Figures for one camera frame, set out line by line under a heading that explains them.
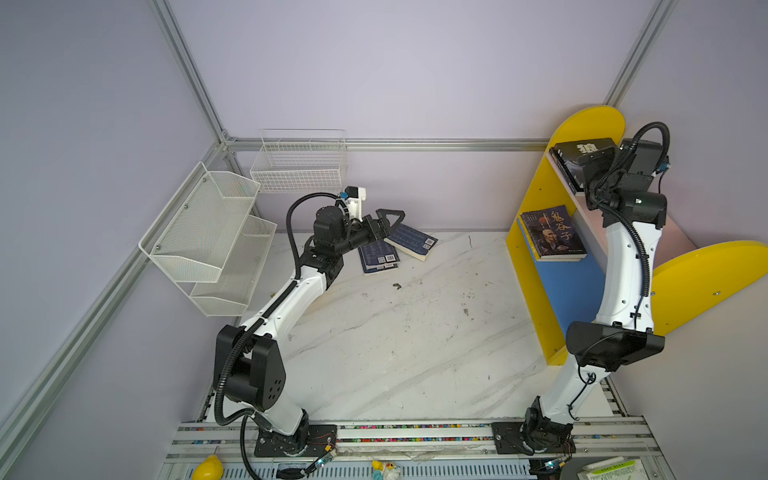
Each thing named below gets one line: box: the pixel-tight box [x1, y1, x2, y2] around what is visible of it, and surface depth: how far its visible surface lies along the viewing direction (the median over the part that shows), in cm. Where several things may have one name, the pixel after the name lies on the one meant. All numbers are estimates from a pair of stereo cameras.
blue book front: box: [383, 223, 439, 262], surface depth 117 cm
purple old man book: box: [519, 205, 588, 262], surface depth 100 cm
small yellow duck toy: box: [371, 460, 401, 480], surface depth 69 cm
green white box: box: [577, 456, 650, 480], surface depth 68 cm
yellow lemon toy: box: [191, 454, 225, 480], surface depth 69 cm
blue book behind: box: [358, 240, 400, 273], surface depth 113 cm
